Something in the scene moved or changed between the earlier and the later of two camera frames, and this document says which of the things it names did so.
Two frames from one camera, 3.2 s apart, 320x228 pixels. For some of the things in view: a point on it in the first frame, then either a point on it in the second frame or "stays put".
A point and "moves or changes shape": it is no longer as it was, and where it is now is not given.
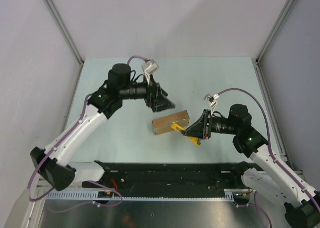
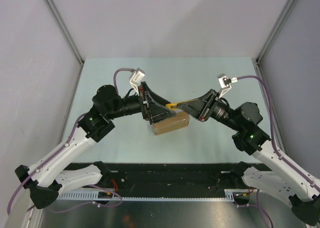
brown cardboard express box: (163, 125) stays put
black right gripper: (200, 129) to (202, 107)
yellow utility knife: (197, 141) moves or changes shape
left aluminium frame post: (50, 4) stays put
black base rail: (145, 177) stays put
